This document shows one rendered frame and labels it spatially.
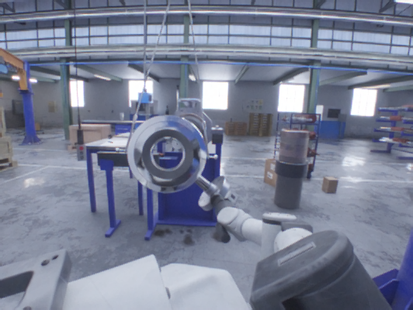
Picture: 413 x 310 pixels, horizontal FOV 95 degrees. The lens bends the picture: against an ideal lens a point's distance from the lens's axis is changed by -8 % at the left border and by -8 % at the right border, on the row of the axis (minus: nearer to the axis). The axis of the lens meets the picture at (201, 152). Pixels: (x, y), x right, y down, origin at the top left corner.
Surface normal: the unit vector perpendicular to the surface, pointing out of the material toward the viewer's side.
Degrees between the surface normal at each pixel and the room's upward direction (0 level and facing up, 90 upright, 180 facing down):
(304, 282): 71
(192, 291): 24
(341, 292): 62
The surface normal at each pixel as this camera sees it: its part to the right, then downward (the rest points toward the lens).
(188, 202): -0.03, 0.19
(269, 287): -0.57, -0.69
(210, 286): 0.04, -0.82
